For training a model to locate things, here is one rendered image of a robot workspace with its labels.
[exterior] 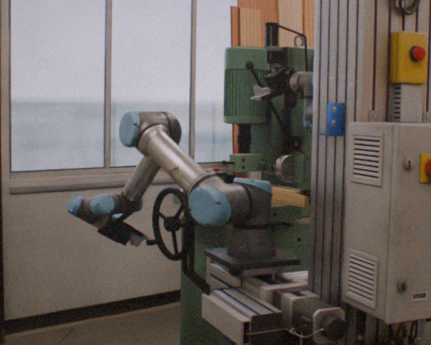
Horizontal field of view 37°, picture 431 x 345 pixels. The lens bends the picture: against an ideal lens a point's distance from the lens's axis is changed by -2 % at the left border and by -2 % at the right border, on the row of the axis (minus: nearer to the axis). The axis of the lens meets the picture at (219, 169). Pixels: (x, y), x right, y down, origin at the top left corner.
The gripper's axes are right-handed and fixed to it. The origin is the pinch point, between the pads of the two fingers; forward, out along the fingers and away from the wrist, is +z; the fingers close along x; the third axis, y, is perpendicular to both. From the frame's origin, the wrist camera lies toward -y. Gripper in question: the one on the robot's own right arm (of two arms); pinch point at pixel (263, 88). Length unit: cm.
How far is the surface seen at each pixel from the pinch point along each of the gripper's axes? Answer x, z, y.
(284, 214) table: 25.3, -9.7, -39.5
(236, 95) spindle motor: 1.1, 17.5, -2.1
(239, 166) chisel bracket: 16.2, 18.1, -26.5
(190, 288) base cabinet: 58, 35, -62
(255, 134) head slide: -1.8, 25.0, -24.5
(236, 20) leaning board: -107, 150, -19
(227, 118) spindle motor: 8.1, 21.4, -8.8
